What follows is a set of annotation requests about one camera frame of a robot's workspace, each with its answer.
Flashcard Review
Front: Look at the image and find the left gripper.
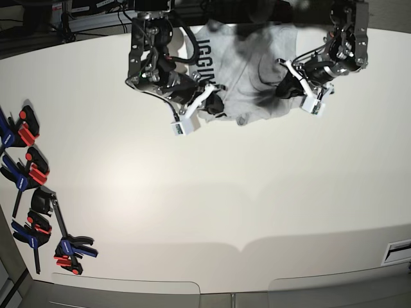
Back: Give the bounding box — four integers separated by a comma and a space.
275, 60, 345, 99

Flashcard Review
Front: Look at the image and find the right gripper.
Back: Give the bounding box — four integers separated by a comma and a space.
157, 72, 224, 115

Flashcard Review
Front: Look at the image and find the grey T-shirt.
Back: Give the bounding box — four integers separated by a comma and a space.
189, 21, 302, 126

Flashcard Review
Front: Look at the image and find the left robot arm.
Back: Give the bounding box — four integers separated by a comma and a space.
275, 1, 369, 99

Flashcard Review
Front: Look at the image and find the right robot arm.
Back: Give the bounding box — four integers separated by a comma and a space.
123, 1, 225, 120

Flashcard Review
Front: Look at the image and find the blue red clamp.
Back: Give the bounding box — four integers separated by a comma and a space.
1, 105, 40, 154
1, 146, 49, 218
11, 209, 52, 275

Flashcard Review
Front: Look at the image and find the blue red clamp top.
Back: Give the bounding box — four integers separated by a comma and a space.
1, 105, 40, 154

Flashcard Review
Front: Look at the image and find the long bar clamp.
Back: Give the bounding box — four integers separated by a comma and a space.
31, 188, 98, 275

